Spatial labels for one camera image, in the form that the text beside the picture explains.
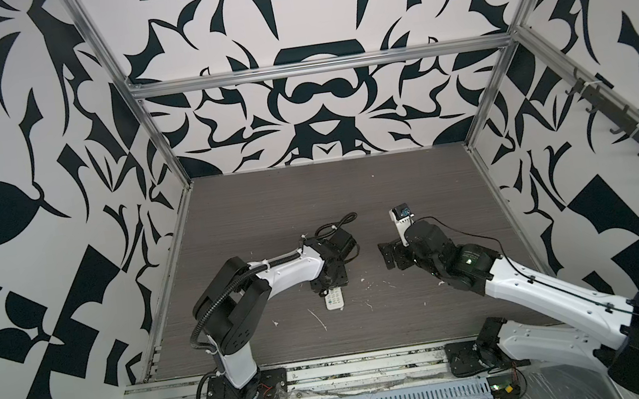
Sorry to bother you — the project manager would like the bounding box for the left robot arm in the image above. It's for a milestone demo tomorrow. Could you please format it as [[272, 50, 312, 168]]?
[[188, 212, 361, 399]]

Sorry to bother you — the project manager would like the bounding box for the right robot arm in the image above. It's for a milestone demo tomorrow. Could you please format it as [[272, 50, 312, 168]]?
[[378, 218, 639, 396]]

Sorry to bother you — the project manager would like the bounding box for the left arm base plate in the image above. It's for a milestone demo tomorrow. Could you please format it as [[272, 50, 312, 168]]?
[[205, 368, 288, 399]]

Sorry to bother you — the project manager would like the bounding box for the small circuit board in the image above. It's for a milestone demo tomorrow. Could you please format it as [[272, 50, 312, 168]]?
[[486, 369, 528, 399]]

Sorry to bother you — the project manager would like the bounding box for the white remote control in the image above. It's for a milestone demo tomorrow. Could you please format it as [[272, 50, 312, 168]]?
[[324, 287, 345, 311]]

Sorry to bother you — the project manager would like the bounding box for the aluminium front rail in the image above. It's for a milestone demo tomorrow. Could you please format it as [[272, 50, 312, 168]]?
[[110, 317, 623, 399]]

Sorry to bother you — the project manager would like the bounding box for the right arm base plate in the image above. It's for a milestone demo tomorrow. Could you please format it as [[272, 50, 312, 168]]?
[[444, 338, 532, 378]]

